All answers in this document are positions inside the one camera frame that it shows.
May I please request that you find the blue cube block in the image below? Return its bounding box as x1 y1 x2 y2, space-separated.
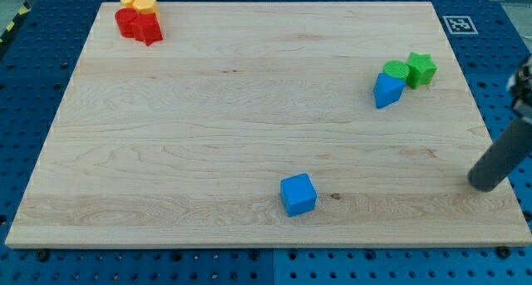
279 173 318 217

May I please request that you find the blue triangle block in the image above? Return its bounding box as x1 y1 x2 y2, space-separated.
373 73 406 109

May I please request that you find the light wooden board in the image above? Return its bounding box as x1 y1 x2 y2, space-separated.
6 2 531 249

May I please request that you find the green cylinder block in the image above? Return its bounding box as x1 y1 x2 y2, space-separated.
382 60 410 81

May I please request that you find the red star block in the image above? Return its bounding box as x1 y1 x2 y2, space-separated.
131 13 163 46

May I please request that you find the green star block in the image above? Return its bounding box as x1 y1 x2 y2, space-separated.
406 52 437 89

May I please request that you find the yellow hexagon block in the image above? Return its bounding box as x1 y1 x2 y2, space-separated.
132 0 159 17

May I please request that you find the red cylinder block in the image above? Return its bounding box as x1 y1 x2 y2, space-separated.
115 7 137 38

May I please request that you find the white fiducial marker tag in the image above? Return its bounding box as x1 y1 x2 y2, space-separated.
442 15 478 35

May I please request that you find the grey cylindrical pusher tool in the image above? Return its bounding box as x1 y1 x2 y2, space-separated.
467 118 531 192

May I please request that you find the yellow black hazard tape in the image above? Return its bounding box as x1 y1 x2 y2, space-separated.
1 1 32 47

